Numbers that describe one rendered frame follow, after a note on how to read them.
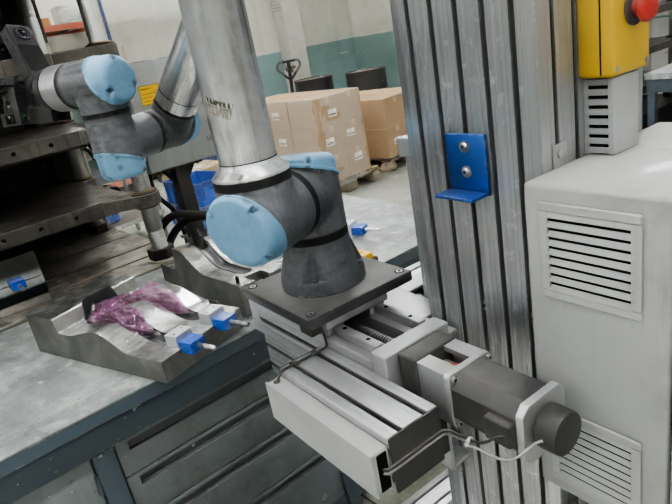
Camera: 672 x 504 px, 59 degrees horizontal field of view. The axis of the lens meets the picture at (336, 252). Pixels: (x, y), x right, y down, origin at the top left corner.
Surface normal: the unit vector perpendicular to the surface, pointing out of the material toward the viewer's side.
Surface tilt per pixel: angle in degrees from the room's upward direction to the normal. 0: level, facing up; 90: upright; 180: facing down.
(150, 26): 90
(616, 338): 90
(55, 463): 90
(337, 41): 90
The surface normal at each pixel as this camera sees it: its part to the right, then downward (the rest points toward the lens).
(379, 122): -0.64, 0.38
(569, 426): 0.59, 0.18
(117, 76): 0.88, 0.01
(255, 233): -0.42, 0.50
